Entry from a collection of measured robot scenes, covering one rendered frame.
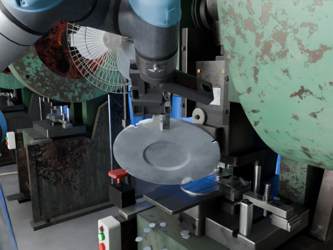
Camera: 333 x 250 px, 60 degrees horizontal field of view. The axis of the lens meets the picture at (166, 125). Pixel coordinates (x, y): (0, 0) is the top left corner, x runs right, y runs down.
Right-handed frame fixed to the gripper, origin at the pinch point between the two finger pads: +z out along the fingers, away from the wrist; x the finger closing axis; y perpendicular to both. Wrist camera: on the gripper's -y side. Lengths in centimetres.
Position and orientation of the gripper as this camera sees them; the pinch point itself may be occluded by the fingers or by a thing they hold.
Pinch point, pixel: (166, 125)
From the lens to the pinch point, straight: 69.5
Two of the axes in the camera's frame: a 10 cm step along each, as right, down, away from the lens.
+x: 0.1, 8.3, -5.6
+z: -0.1, 5.6, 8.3
